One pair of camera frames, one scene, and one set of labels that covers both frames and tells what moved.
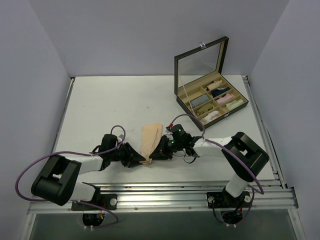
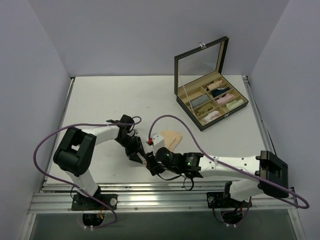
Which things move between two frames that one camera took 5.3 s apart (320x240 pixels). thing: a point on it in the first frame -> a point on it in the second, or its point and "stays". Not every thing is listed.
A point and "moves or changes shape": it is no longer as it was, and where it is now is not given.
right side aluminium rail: [273, 155] stays
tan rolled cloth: [200, 111] stays
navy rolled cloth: [216, 92] stays
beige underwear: [151, 134] moves or changes shape
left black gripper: [126, 155] -> [133, 149]
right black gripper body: [164, 146] -> [153, 163]
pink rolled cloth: [227, 97] stays
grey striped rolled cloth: [199, 100] stays
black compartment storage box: [201, 88] stays
